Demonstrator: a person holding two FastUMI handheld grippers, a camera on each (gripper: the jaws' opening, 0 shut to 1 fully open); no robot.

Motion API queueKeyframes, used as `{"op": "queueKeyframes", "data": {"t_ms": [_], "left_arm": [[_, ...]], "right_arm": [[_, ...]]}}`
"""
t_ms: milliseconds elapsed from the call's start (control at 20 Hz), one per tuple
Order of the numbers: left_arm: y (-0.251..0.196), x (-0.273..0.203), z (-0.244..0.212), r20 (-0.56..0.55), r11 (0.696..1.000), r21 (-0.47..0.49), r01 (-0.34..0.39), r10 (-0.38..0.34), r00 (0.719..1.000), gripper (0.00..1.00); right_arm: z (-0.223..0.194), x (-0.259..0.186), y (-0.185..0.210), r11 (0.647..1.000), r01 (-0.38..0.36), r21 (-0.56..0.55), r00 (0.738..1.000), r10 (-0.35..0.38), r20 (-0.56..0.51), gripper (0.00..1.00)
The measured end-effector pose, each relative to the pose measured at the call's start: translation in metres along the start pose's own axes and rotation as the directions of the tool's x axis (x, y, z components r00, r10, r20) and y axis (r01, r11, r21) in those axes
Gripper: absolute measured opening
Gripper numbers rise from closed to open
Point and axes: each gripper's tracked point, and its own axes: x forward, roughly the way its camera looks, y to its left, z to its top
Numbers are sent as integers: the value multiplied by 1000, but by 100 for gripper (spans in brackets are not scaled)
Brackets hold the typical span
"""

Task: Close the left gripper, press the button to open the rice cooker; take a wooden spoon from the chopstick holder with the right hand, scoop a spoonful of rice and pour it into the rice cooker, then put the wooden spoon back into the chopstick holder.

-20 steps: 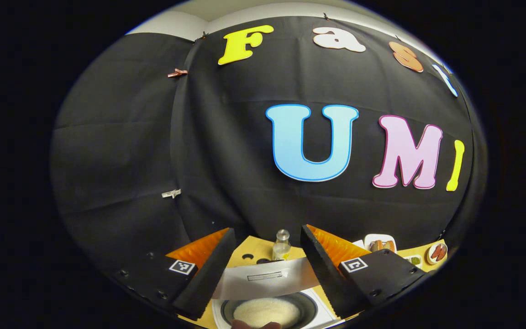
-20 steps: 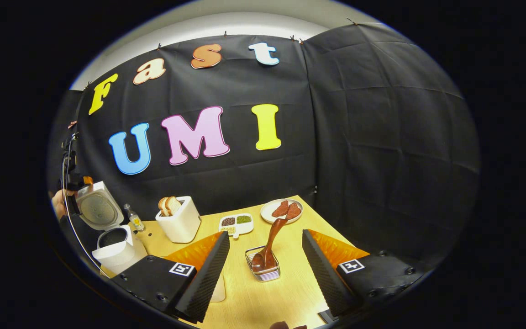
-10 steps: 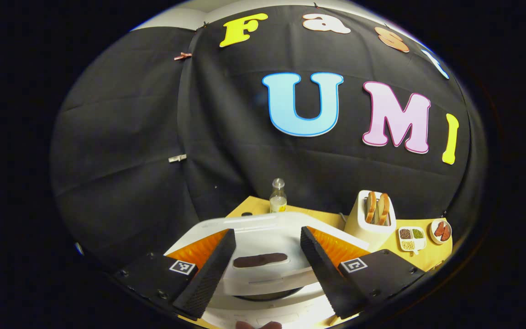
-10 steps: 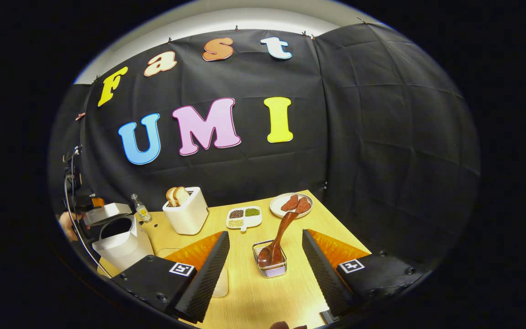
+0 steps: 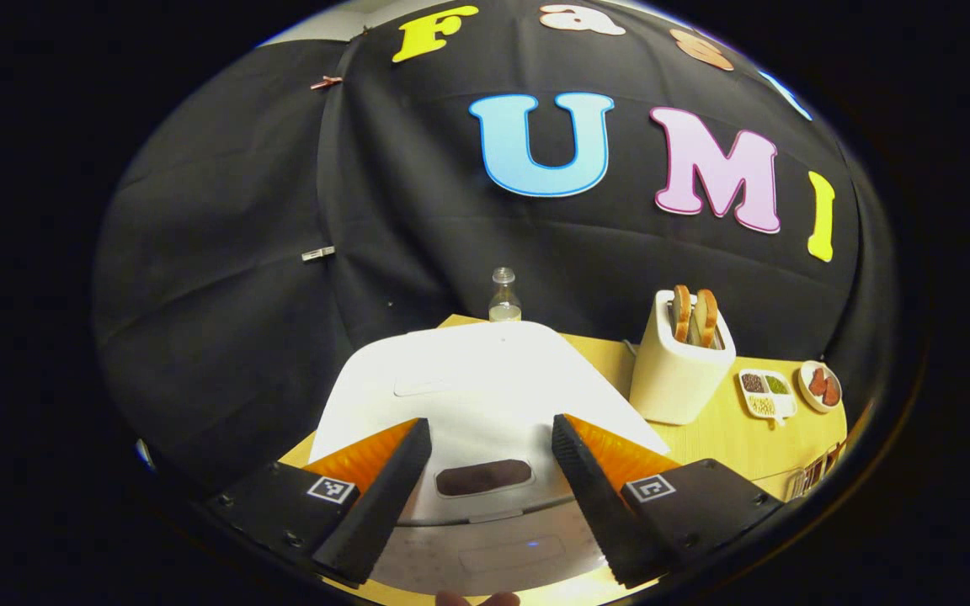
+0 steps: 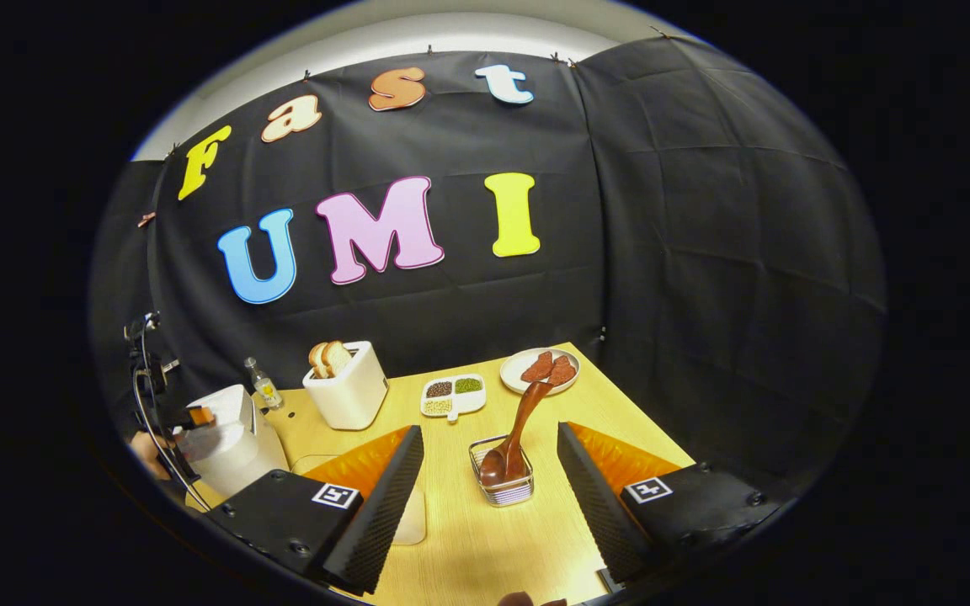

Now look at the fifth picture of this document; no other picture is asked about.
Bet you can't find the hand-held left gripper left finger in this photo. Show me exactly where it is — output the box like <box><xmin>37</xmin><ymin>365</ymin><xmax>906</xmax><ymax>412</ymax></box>
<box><xmin>205</xmin><ymin>417</ymin><xmax>434</xmax><ymax>588</ymax></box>

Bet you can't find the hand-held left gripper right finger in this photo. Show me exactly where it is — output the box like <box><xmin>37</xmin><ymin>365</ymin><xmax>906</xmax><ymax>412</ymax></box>
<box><xmin>552</xmin><ymin>413</ymin><xmax>785</xmax><ymax>590</ymax></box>

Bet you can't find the metal wire chopstick holder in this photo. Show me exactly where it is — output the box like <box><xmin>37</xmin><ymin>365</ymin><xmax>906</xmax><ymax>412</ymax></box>
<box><xmin>788</xmin><ymin>438</ymin><xmax>848</xmax><ymax>502</ymax></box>

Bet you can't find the bread slice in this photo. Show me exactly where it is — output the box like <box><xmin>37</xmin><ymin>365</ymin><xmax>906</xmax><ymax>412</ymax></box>
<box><xmin>695</xmin><ymin>289</ymin><xmax>720</xmax><ymax>349</ymax></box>
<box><xmin>673</xmin><ymin>284</ymin><xmax>693</xmax><ymax>343</ymax></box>

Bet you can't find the divided white grain dish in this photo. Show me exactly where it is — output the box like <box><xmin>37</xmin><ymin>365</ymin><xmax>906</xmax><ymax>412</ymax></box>
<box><xmin>738</xmin><ymin>369</ymin><xmax>798</xmax><ymax>423</ymax></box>

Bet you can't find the small clear glass bottle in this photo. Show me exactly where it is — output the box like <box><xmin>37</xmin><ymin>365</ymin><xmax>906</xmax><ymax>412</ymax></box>
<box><xmin>488</xmin><ymin>267</ymin><xmax>523</xmax><ymax>323</ymax></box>

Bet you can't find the white round plate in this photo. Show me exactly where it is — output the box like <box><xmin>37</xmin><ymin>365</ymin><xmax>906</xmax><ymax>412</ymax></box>
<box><xmin>798</xmin><ymin>360</ymin><xmax>845</xmax><ymax>414</ymax></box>

